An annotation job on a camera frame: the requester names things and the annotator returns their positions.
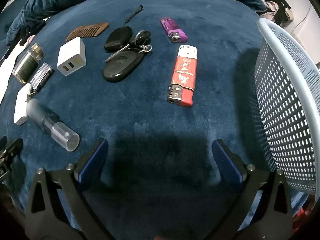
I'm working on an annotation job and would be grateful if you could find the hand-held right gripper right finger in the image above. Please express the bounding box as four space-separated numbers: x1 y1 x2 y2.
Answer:
207 139 293 240

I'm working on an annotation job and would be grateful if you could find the black car key remote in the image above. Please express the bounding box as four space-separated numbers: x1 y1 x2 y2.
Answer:
104 26 133 51

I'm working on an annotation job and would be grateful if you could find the silver key and ring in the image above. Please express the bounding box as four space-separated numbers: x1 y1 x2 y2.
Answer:
105 43 153 63

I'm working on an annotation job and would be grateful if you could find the black oval key fob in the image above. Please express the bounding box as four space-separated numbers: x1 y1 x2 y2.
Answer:
102 50 146 82

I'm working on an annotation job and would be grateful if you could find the purple lighter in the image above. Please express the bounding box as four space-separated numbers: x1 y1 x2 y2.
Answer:
160 17 188 43

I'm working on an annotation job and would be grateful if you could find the light blue plastic basket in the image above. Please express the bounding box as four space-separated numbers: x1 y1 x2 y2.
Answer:
250 17 320 195

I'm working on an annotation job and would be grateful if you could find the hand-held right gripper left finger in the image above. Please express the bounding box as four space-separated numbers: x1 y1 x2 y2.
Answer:
25 138 113 240

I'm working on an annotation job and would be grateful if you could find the glass jar gold lid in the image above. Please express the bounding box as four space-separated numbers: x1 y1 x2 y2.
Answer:
12 43 45 84

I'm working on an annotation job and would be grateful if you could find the small white box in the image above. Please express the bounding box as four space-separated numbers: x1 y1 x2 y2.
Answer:
14 83 34 126

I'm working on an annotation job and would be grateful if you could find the blue plush blanket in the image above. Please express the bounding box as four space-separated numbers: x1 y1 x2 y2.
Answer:
0 0 320 240

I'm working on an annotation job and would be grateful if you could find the brown wooden comb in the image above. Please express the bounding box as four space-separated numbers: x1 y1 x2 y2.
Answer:
65 22 110 41

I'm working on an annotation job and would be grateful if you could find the red lighter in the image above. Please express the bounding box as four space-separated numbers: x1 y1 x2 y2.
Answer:
167 44 198 107

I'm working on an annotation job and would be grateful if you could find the black hair pin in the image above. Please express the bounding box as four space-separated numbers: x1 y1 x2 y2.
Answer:
124 5 144 22

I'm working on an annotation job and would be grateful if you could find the white USB charger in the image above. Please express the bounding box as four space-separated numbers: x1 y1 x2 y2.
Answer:
57 37 87 76

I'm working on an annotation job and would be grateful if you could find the pile of clothes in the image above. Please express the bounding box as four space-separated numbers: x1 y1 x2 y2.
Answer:
251 0 292 23

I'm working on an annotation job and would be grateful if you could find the grey spray bottle clear cap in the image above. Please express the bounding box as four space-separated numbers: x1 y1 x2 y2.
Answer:
27 98 81 152

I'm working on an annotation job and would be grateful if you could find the black webbing strap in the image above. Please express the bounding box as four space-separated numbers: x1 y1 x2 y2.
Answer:
20 20 47 45

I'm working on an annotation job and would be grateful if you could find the clear-wrapped battery pack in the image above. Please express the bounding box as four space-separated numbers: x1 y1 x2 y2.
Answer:
29 62 55 94

